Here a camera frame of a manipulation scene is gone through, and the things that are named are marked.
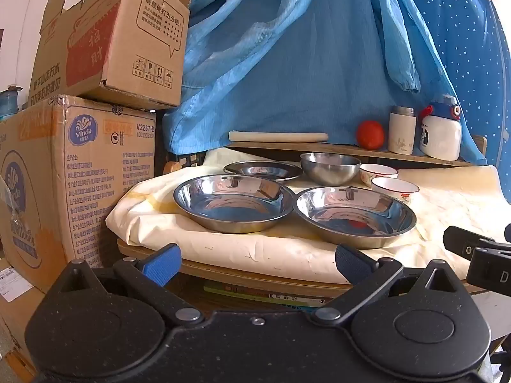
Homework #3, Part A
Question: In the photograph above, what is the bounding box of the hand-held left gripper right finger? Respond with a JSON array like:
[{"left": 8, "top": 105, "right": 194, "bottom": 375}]
[{"left": 311, "top": 243, "right": 470, "bottom": 326}]

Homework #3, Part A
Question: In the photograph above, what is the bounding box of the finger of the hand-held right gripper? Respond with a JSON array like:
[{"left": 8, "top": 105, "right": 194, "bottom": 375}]
[
  {"left": 442, "top": 225, "right": 500, "bottom": 265},
  {"left": 466, "top": 243, "right": 511, "bottom": 289}
]

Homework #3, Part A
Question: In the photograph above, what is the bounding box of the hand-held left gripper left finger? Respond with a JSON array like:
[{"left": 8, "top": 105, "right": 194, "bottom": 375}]
[{"left": 48, "top": 243, "right": 204, "bottom": 326}]

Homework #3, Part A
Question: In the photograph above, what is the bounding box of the stainless steel plate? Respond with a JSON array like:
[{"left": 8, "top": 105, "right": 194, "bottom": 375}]
[
  {"left": 293, "top": 186, "right": 418, "bottom": 250},
  {"left": 223, "top": 160, "right": 303, "bottom": 184},
  {"left": 173, "top": 174, "right": 296, "bottom": 234}
]

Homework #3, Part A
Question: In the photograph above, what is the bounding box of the white bowl red rim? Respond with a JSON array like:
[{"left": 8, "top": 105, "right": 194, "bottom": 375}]
[
  {"left": 359, "top": 163, "right": 399, "bottom": 188},
  {"left": 371, "top": 177, "right": 421, "bottom": 207}
]

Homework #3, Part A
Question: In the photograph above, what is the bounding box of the stainless steel bowl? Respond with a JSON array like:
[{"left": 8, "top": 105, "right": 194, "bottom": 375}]
[{"left": 300, "top": 152, "right": 362, "bottom": 186}]

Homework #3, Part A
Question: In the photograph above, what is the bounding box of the cream table cloth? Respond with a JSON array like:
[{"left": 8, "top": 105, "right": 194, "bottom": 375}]
[{"left": 105, "top": 147, "right": 511, "bottom": 286}]

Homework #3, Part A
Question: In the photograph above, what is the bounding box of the white water bottle blue lid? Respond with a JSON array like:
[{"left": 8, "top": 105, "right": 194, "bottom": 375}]
[{"left": 419, "top": 94, "right": 463, "bottom": 161}]

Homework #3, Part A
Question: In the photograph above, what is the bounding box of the wooden shelf board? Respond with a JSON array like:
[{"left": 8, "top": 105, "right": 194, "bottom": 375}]
[{"left": 225, "top": 135, "right": 488, "bottom": 168}]

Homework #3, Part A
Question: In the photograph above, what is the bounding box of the cardboard box blue round logo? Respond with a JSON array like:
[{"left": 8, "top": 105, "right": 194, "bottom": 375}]
[{"left": 0, "top": 95, "right": 157, "bottom": 293}]

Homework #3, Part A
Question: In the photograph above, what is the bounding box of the white thermos cup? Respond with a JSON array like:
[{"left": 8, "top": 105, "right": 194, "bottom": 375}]
[{"left": 388, "top": 106, "right": 417, "bottom": 155}]

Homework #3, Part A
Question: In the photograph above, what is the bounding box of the red tomato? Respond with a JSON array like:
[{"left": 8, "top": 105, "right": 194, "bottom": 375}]
[{"left": 356, "top": 120, "right": 386, "bottom": 149}]

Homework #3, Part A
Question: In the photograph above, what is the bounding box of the wooden rolling pin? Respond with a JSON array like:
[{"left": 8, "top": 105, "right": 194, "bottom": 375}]
[{"left": 228, "top": 130, "right": 329, "bottom": 143}]

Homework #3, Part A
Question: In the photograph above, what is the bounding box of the cardboard box white label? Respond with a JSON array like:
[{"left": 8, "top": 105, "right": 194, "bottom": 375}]
[{"left": 0, "top": 256, "right": 52, "bottom": 379}]

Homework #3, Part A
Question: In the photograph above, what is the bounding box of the light blue jacket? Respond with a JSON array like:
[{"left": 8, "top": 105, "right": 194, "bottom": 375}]
[{"left": 164, "top": 0, "right": 488, "bottom": 167}]

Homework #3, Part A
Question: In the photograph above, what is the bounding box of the blue polka dot cloth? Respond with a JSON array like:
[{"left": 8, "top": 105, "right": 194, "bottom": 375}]
[{"left": 393, "top": 0, "right": 511, "bottom": 205}]

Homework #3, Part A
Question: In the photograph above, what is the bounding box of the brown cardboard box red print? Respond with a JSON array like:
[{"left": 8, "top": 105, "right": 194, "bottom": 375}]
[{"left": 28, "top": 0, "right": 195, "bottom": 111}]

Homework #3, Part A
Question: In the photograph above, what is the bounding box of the blue lidded container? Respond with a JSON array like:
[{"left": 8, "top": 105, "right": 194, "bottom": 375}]
[{"left": 0, "top": 85, "right": 21, "bottom": 123}]

